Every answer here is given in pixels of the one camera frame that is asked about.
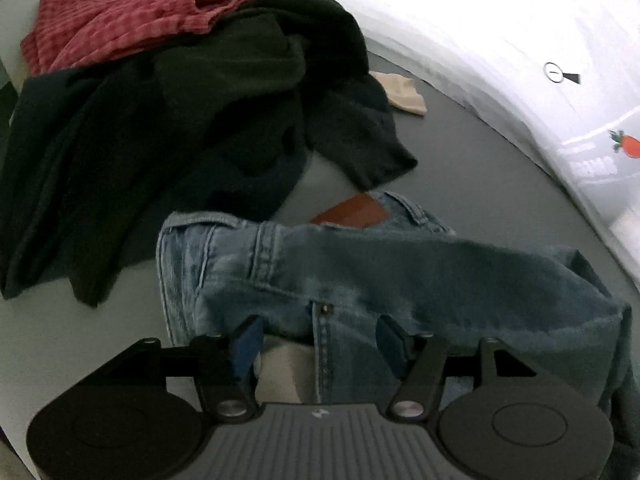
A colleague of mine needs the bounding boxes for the white printed storage bag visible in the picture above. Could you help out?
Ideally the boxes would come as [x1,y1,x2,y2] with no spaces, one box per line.
[336,0,639,275]

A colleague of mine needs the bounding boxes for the beige cloth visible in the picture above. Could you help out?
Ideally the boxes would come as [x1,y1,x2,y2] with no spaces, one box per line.
[370,70,427,116]

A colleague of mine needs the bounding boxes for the black garment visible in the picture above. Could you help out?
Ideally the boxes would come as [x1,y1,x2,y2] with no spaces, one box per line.
[1,0,416,307]

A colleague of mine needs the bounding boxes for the red checkered shirt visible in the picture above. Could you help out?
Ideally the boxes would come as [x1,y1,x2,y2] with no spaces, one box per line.
[21,0,254,76]

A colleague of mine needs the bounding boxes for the blue denim jeans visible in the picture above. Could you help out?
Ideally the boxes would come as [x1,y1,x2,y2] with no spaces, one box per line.
[156,192,639,411]

